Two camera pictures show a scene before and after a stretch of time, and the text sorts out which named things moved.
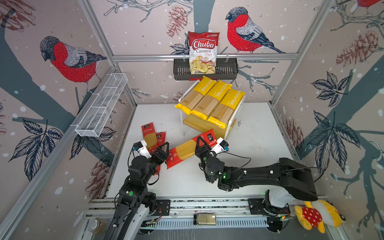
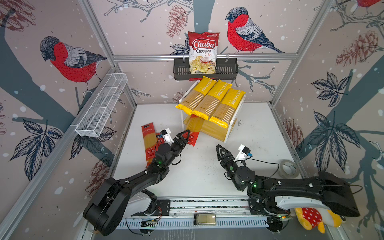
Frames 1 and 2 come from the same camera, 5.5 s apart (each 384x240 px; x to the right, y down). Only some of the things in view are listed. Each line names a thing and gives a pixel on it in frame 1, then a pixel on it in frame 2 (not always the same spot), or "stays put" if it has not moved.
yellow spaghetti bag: [188, 103] stays put
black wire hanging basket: [226, 69] stays put
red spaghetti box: [181, 151] to [194, 124]
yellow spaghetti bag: [223, 113] stays put
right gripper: [201, 152] to [227, 159]
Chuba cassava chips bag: [203, 52] stays put
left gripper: [164, 155] to [180, 139]
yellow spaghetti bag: [211, 99] stays put
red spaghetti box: [161, 139] stays put
